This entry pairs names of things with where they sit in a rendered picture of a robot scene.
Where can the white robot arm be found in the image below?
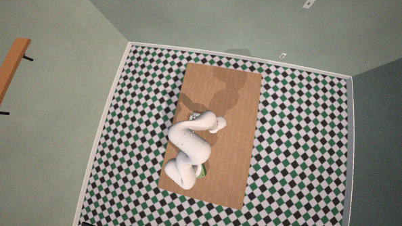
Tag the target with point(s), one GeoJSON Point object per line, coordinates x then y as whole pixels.
{"type": "Point", "coordinates": [194, 150]}

